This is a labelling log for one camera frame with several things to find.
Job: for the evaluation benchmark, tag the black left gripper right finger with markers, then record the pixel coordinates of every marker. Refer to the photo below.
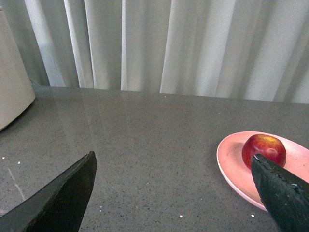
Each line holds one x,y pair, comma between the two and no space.
284,195

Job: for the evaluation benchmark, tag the pink plate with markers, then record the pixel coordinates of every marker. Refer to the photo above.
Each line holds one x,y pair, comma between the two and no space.
239,176

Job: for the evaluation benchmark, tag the red yellow apple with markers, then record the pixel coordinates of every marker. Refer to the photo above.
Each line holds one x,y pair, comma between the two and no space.
266,145

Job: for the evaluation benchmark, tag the white curtain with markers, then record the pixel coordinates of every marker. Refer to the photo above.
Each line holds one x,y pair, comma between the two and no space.
245,49

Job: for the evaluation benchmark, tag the white appliance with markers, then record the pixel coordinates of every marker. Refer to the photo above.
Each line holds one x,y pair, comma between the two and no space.
16,92

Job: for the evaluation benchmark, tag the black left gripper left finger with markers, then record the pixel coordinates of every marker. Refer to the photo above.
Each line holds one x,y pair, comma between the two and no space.
60,205

